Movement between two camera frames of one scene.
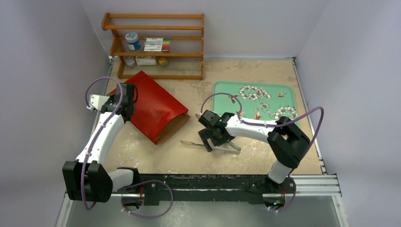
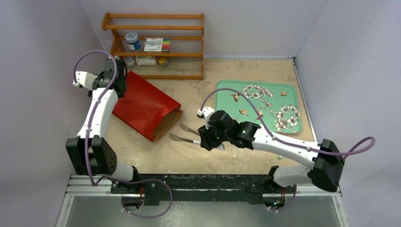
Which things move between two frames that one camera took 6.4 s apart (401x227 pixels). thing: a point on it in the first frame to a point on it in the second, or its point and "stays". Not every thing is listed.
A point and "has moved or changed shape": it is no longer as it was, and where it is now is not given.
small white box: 145,61 stays
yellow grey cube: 163,62 stays
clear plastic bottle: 129,60 stays
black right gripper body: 207,135 stays
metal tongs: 235,149 to 183,127
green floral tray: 263,100 stays
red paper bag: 156,113 has moved or changed shape
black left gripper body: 111,99 to 125,83
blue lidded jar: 133,43 stays
